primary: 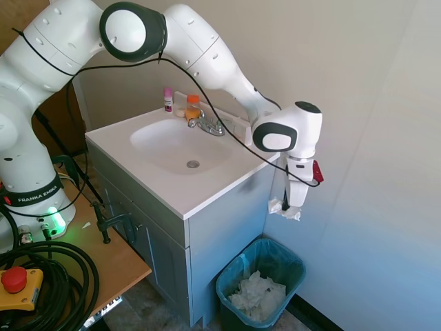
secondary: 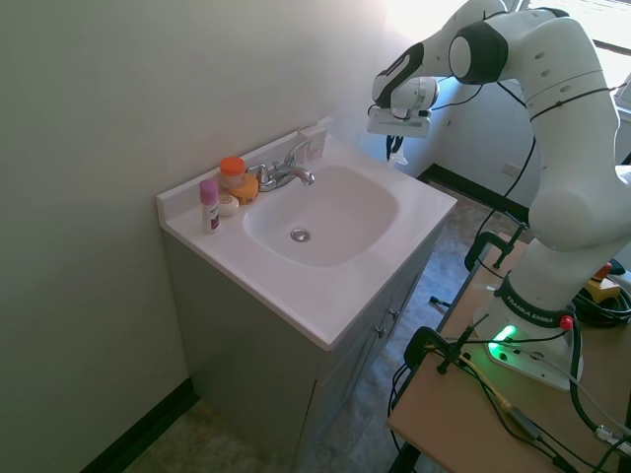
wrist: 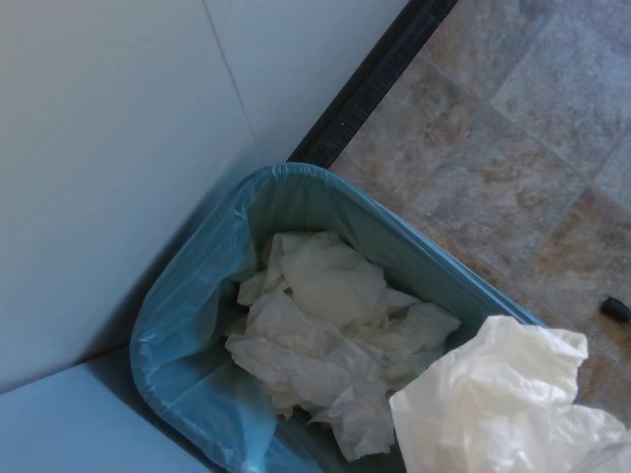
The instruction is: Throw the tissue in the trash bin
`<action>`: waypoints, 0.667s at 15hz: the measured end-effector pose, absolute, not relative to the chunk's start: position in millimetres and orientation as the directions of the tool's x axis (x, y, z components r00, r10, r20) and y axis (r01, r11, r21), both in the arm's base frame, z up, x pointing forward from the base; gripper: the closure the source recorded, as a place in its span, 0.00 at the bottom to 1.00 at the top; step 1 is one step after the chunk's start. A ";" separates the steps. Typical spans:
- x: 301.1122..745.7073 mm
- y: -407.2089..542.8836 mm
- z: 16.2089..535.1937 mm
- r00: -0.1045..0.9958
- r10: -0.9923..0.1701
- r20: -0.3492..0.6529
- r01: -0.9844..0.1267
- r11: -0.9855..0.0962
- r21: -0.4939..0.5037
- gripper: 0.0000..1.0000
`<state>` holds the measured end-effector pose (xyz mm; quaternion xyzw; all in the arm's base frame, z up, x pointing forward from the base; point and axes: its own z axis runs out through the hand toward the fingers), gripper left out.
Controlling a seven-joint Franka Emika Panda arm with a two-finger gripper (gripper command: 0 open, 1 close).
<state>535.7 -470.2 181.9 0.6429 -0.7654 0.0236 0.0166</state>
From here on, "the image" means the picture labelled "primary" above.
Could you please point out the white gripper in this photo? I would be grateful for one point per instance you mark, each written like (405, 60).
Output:
(298, 194)

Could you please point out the white tissue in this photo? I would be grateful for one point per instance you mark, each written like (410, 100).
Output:
(294, 213)

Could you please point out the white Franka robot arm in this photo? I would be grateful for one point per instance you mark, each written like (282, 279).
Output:
(206, 58)

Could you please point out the blue plastic bin liner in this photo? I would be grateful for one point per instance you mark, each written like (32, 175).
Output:
(275, 255)

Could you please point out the dark green trash bin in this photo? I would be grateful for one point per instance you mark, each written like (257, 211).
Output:
(227, 310)

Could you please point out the grey vanity cabinet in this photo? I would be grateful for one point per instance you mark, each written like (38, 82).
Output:
(224, 234)

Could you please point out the white cardboard box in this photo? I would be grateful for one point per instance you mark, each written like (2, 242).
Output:
(239, 130)

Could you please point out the pile of used white tissues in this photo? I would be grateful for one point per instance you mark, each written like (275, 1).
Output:
(258, 293)

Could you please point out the chrome sink drain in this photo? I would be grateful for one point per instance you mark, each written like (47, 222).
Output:
(193, 164)

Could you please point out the black baseboard strip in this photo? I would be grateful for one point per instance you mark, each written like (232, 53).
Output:
(310, 310)

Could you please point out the white vanity sink top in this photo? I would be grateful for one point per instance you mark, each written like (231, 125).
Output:
(165, 186)

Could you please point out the orange-capped clear bottle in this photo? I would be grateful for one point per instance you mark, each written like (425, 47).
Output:
(193, 111)

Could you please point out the small white jar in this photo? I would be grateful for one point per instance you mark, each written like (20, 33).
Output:
(180, 111)

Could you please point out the pink-capped small bottle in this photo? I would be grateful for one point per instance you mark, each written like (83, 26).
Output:
(168, 101)

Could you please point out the black metal clamp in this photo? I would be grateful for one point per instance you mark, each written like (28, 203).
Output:
(113, 220)

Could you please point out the wooden table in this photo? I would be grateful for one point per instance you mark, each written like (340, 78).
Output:
(113, 255)

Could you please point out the small white paper scrap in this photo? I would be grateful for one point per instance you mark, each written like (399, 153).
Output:
(85, 225)

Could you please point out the yellow emergency stop box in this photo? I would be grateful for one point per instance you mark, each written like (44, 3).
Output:
(20, 289)

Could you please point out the wrist camera with red mount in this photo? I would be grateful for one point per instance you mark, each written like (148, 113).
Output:
(318, 170)

